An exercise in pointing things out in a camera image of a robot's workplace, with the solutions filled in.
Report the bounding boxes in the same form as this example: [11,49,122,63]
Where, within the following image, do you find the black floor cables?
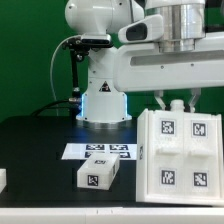
[30,99,81,118]

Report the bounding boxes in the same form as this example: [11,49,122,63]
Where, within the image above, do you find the black camera stand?
[62,34,113,118]

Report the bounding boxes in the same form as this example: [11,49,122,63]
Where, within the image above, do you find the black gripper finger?
[188,88,201,112]
[154,90,166,110]

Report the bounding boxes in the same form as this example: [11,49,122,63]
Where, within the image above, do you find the white tag sheet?
[62,143,137,160]

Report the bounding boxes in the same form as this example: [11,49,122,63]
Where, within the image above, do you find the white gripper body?
[113,32,224,92]

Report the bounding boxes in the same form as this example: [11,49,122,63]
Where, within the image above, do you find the white cabinet body box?
[136,100,224,207]

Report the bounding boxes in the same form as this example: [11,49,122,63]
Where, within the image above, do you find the white door panel with tags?
[152,111,183,195]

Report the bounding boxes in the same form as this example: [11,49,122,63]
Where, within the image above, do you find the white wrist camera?
[118,14,164,44]

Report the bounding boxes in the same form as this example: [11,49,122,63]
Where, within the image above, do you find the white table border rail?
[0,207,224,224]

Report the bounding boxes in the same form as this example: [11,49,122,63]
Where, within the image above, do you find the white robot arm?
[65,0,224,126]

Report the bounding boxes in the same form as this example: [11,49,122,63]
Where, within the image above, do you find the white cabinet top block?
[77,153,120,190]

